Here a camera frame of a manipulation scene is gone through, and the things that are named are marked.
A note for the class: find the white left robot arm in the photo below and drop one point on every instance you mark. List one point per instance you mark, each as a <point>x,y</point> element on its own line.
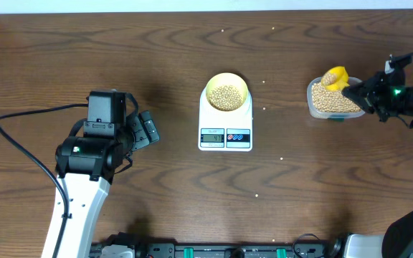
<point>85,170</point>

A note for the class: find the soybeans in yellow bowl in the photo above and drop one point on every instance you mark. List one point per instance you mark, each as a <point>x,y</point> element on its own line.
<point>225,98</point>

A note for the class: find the pile of soybeans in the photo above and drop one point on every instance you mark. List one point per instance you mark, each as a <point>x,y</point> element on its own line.
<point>331,101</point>

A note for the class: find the white kitchen scale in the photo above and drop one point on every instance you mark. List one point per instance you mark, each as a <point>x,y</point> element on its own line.
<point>225,130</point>

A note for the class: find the clear plastic container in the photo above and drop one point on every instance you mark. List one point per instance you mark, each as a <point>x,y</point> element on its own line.
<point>324,115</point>

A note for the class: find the yellow bowl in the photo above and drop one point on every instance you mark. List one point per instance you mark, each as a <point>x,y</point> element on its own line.
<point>227,78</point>

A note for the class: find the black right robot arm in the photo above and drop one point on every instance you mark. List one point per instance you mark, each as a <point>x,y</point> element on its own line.
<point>398,239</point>

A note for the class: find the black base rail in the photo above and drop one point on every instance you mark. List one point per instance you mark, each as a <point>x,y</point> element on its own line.
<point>124,245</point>

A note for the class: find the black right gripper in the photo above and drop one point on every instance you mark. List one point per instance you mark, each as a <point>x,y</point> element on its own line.
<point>366,94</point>

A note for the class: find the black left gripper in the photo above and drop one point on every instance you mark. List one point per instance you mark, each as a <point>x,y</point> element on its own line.
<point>143,138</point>

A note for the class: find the green tape label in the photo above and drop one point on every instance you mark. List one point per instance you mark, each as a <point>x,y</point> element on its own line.
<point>337,119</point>

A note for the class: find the soybeans in scoop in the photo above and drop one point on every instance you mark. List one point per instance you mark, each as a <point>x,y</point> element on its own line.
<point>329,78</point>

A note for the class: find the yellow measuring scoop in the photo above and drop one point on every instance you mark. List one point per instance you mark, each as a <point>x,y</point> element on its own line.
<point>342,80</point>

